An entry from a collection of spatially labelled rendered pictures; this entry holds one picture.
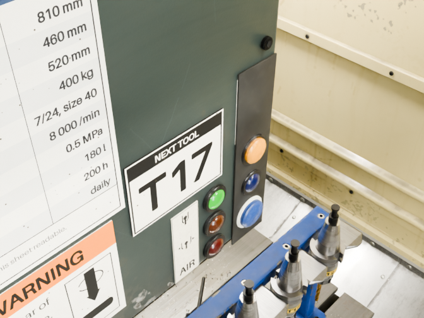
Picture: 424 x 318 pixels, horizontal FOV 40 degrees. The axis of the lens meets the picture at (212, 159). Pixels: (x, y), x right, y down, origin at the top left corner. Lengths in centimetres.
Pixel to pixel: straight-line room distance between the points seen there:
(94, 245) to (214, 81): 15
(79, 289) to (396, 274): 121
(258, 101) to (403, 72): 81
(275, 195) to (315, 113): 33
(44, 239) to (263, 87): 21
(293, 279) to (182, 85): 63
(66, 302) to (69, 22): 21
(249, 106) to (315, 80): 96
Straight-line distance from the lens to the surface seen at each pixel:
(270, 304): 100
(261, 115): 50
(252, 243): 149
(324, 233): 103
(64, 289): 43
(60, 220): 39
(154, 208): 45
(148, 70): 37
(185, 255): 52
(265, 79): 48
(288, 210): 167
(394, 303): 155
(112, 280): 46
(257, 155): 51
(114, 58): 35
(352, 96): 139
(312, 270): 105
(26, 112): 33
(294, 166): 163
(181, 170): 44
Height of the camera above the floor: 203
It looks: 42 degrees down
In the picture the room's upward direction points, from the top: straight up
